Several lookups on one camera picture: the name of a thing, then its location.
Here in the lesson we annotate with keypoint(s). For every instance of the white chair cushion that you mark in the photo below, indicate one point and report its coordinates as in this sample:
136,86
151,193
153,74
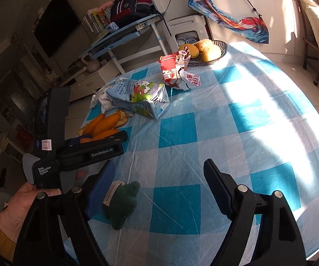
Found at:
313,19

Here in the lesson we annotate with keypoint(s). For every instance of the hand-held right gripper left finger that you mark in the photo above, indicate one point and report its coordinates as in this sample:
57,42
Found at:
101,191

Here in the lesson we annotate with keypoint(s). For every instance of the black television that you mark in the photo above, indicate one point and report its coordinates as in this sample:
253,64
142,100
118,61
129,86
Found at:
56,22

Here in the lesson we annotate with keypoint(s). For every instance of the red and white snack wrapper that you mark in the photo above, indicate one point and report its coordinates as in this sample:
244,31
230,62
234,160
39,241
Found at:
176,72

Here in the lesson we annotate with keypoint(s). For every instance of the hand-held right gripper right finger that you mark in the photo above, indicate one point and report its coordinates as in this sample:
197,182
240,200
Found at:
217,188

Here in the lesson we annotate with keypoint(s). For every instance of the crumpled white plastic bag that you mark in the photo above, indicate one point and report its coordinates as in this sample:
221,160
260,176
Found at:
101,99

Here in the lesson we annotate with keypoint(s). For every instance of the blue and red hanging banner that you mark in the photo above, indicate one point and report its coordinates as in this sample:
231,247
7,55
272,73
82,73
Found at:
231,20

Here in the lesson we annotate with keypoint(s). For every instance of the yellow mango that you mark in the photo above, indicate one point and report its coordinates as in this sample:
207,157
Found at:
187,51
202,44
211,53

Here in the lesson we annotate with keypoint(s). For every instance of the person's left hand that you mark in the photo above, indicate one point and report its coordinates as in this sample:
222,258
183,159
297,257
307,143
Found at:
18,207

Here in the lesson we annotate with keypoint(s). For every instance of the dark blue backpack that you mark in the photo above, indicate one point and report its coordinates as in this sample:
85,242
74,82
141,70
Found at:
134,5

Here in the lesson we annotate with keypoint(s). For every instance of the light blue desk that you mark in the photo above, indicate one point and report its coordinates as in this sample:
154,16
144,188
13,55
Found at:
120,37

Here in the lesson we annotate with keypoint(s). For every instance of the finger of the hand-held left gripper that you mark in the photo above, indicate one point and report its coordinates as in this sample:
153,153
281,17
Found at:
112,137

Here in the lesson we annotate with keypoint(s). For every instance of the white television cabinet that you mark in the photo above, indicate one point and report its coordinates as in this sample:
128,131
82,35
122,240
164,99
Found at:
92,80

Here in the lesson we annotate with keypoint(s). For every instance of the beige kettlebell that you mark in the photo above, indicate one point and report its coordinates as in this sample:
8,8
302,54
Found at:
92,65

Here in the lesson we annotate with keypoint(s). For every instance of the wooden chair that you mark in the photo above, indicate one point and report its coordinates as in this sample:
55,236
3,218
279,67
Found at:
312,52

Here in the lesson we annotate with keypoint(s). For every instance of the white floor appliance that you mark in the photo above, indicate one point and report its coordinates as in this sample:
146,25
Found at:
187,27

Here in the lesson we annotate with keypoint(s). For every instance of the blue and green milk carton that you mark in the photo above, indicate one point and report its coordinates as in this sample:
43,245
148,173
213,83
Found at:
137,95

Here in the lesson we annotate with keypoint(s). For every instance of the stack of books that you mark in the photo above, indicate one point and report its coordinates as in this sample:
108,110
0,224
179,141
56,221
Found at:
95,20

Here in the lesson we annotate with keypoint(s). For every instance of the green plush toy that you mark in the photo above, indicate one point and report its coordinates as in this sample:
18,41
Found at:
124,202

